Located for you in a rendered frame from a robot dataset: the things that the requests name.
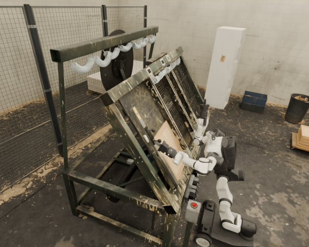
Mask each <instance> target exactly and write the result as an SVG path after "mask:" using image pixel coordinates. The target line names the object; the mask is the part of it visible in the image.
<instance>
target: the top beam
mask: <svg viewBox="0 0 309 247"><path fill-rule="evenodd" d="M182 52H183V49H182V47H181V46H180V47H178V48H176V49H175V50H173V51H171V52H170V53H168V54H167V55H169V57H170V59H171V60H173V59H174V58H175V57H177V56H178V55H180V54H181V53H182ZM167 55H165V56H163V57H162V58H163V60H164V62H165V64H167V63H168V60H167V58H166V56H167ZM162 58H160V59H162ZM160 59H158V60H157V61H155V62H153V63H152V64H150V65H149V66H147V67H145V68H144V69H142V70H140V71H139V72H137V73H136V74H134V75H132V76H131V77H129V78H128V79H126V80H124V81H123V82H121V83H119V84H118V85H116V86H115V87H113V88H111V89H110V90H108V91H106V92H105V93H103V94H102V95H100V98H101V100H102V101H103V103H104V105H105V106H108V105H110V104H112V103H114V102H115V101H117V100H118V99H120V98H121V97H122V96H124V95H125V94H126V93H128V92H129V91H130V90H132V89H133V88H134V87H136V86H137V85H139V84H140V83H141V82H143V81H144V80H145V79H147V78H148V77H149V75H148V74H147V72H146V70H145V69H146V68H148V67H150V69H151V71H152V73H155V72H156V71H158V70H159V69H160V68H162V67H163V66H162V64H161V62H160Z"/></svg>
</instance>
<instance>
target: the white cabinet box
mask: <svg viewBox="0 0 309 247"><path fill-rule="evenodd" d="M245 32H246V28H239V27H229V26H222V27H219V28H217V32H216V37H215V43H214V48H213V54H212V59H211V65H210V70H209V75H208V80H207V86H206V93H205V99H206V103H207V104H209V106H211V107H214V108H218V109H224V108H225V106H226V105H227V103H228V101H229V97H230V93H231V89H232V84H233V80H234V76H235V72H236V68H237V64H238V60H239V56H240V52H241V48H242V44H243V40H244V36H245Z"/></svg>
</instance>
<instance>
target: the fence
mask: <svg viewBox="0 0 309 247"><path fill-rule="evenodd" d="M134 108H135V107H132V108H131V109H130V112H131V114H132V115H133V117H134V119H135V120H136V122H137V124H138V125H139V127H140V129H141V130H142V132H143V134H144V135H146V136H147V138H148V139H149V144H150V146H151V147H152V149H153V151H156V152H157V153H158V155H159V157H158V159H159V161H160V162H161V164H162V166H163V167H164V169H165V171H166V172H167V174H168V176H169V177H170V179H171V181H172V183H173V185H174V186H175V187H176V186H178V185H179V182H178V180H177V178H176V176H175V175H174V173H173V171H172V170H171V168H170V166H169V164H168V163H167V161H166V159H165V158H164V156H163V154H162V152H161V151H157V150H158V149H159V147H158V146H157V145H156V144H155V145H154V144H153V143H152V141H151V139H150V138H149V136H148V134H147V133H146V131H145V129H144V128H145V127H146V125H145V123H144V122H143V120H142V118H141V116H140V115H139V116H140V118H141V119H139V118H138V116H137V115H138V114H139V113H138V111H137V110H136V111H137V113H135V111H134ZM135 109H136V108H135Z"/></svg>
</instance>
